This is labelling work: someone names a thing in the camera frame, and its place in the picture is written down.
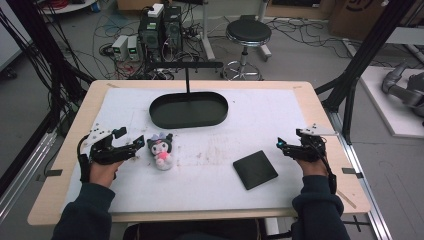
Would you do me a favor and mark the hand-held gripper cable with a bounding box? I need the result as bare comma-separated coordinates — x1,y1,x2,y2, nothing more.
318,141,338,196
77,133,92,184

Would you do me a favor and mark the black T-shaped stand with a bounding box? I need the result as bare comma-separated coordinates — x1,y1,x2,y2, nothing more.
145,60,225,95

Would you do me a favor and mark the right hand-held gripper cable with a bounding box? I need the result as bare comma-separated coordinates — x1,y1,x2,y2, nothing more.
318,141,338,196

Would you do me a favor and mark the black metal frame post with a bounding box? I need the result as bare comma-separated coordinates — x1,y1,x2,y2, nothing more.
314,0,424,145

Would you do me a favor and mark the black computer tower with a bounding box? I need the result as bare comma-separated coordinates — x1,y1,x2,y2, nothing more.
162,5,184,54
137,13,165,63

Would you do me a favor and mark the black round stool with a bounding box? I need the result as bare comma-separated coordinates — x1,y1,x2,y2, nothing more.
221,18,273,82

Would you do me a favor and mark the wooden table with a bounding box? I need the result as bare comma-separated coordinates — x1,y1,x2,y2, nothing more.
27,79,372,227

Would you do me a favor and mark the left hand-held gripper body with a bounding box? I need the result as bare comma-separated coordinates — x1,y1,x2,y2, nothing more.
82,124,138,166

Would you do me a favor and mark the white box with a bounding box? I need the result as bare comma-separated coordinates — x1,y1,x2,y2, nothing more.
146,3,165,19

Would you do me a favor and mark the person's dark lap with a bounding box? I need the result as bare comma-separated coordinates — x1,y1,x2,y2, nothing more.
122,219,268,240

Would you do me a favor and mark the black square pad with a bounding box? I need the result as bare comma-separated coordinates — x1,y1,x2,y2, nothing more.
232,149,279,191

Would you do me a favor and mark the white foam mat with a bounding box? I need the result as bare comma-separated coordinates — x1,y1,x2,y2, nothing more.
60,87,334,214

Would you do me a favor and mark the brown cardboard box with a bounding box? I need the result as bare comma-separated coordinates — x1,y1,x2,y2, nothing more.
327,0,424,42

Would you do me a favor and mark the person's right hand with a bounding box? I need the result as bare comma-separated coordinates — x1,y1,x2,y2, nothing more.
295,157,330,178

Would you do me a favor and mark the grey power supply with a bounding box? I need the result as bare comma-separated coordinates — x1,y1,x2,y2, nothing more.
127,35,141,62
111,34,130,62

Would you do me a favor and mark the plush doll with black hair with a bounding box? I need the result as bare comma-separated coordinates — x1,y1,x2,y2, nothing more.
146,132,175,172

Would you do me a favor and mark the person's left hand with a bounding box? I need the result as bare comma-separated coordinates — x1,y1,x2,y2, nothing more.
88,159,125,189

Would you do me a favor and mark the black oval tray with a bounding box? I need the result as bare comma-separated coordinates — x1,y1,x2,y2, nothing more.
148,91,230,130

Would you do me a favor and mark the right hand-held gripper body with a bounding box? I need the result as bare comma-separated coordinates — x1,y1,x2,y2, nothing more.
286,123,339,164

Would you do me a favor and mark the left hand-held gripper cable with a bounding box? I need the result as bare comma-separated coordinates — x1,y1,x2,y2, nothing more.
77,133,92,184

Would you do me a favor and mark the aluminium rail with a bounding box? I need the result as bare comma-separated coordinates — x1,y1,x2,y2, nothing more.
327,109,394,240
0,130,58,224

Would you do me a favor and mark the white platform board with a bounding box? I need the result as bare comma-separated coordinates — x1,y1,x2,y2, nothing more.
359,65,424,140

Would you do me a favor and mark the bundle of black cables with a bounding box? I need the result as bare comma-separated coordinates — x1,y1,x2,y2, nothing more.
0,0,96,138

